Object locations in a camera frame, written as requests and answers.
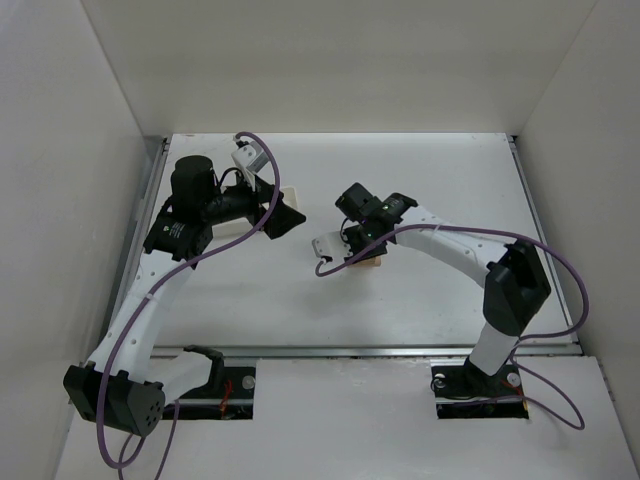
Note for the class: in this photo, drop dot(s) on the aluminium rail left side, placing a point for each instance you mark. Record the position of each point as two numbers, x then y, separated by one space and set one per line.
155 146

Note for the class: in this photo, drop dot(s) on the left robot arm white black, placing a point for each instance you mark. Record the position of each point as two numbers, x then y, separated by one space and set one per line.
116 388

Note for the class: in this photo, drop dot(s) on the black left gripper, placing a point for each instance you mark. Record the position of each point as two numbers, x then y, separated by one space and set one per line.
265 212

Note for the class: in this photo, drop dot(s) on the aluminium rail front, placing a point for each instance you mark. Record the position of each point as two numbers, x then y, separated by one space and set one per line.
353 352

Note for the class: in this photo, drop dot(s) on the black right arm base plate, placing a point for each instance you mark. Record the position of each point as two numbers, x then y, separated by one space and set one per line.
465 392

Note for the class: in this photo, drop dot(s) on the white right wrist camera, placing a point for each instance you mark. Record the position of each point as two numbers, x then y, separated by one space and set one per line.
331 247

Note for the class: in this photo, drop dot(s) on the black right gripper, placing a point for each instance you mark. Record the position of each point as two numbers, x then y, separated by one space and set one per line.
361 240

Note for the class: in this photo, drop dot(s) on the long light wood block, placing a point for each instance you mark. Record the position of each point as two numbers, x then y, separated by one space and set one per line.
371 262

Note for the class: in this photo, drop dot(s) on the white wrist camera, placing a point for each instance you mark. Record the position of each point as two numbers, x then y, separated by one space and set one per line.
331 247
250 158

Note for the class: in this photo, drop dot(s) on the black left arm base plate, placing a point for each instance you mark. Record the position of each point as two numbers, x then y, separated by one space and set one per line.
230 400

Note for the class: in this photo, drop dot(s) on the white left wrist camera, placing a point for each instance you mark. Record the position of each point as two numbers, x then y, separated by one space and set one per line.
250 158

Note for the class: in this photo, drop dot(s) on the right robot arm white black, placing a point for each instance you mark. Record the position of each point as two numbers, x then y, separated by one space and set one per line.
511 275

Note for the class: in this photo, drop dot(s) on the white plastic tray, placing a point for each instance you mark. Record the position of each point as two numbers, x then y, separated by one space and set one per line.
241 226

